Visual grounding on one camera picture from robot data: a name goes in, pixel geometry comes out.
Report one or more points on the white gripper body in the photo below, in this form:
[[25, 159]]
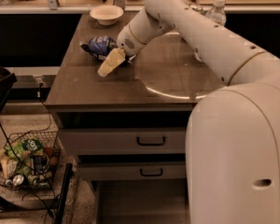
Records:
[[126, 43]]

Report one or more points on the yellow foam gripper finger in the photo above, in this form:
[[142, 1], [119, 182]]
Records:
[[114, 59]]

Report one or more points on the blue chip bag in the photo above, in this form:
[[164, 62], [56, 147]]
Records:
[[100, 46]]

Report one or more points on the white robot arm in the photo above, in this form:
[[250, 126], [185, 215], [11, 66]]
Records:
[[233, 134]]

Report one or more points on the grey drawer cabinet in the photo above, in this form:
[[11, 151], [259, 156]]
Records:
[[158, 89]]

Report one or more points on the open bottom drawer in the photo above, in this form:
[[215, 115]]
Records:
[[156, 201]]

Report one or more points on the white paper bowl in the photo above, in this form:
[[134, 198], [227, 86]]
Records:
[[106, 15]]

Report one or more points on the clear plastic water bottle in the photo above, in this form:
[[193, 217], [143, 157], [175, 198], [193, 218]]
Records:
[[215, 13]]

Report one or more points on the black floor stand leg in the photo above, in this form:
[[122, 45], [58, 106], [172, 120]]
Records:
[[63, 195]]

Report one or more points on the top drawer with handle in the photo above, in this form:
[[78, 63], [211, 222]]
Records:
[[123, 141]]

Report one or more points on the drawer with handle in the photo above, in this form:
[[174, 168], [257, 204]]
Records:
[[123, 141], [132, 171]]

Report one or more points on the middle drawer with handle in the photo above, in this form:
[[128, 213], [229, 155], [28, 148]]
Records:
[[132, 171]]

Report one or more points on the wire basket of snacks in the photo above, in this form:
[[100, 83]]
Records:
[[29, 160]]

